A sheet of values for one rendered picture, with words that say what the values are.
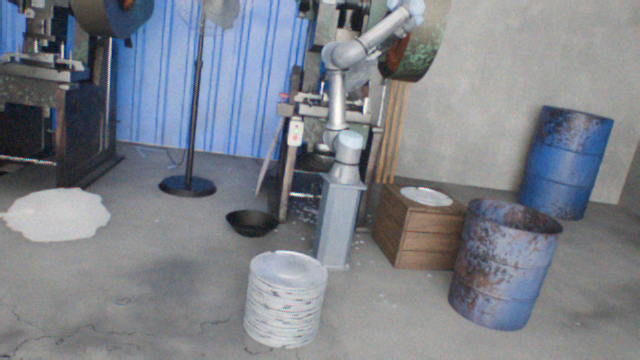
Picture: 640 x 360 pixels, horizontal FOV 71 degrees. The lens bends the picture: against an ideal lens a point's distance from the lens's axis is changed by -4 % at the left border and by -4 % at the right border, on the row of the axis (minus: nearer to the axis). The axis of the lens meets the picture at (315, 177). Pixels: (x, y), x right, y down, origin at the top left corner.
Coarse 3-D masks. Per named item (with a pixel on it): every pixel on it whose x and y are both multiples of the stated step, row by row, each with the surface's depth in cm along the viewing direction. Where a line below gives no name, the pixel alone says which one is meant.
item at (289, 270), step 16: (256, 256) 179; (272, 256) 183; (288, 256) 185; (304, 256) 187; (256, 272) 169; (272, 272) 170; (288, 272) 171; (304, 272) 173; (320, 272) 176; (288, 288) 160; (304, 288) 162
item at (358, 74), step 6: (366, 60) 248; (372, 60) 252; (354, 66) 247; (360, 66) 251; (366, 66) 253; (372, 66) 257; (348, 72) 249; (354, 72) 253; (360, 72) 257; (366, 72) 259; (372, 72) 262; (348, 78) 255; (354, 78) 259; (360, 78) 261; (366, 78) 264; (348, 84) 259; (354, 84) 263; (360, 84) 266; (348, 90) 265
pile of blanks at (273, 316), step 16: (256, 288) 165; (272, 288) 161; (320, 288) 167; (256, 304) 167; (272, 304) 163; (288, 304) 162; (304, 304) 164; (320, 304) 172; (256, 320) 168; (272, 320) 164; (288, 320) 164; (304, 320) 168; (256, 336) 169; (272, 336) 166; (288, 336) 166; (304, 336) 169
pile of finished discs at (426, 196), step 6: (402, 192) 259; (408, 192) 260; (414, 192) 262; (420, 192) 262; (426, 192) 266; (432, 192) 268; (438, 192) 269; (414, 198) 251; (420, 198) 253; (426, 198) 253; (432, 198) 254; (438, 198) 258; (444, 198) 260; (450, 198) 260; (432, 204) 245; (438, 204) 247; (444, 204) 249; (450, 204) 250
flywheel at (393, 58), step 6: (408, 36) 277; (396, 42) 301; (402, 42) 288; (390, 48) 307; (396, 48) 299; (402, 48) 287; (390, 54) 303; (396, 54) 298; (402, 54) 286; (390, 60) 298; (396, 60) 293; (390, 66) 296; (396, 66) 283
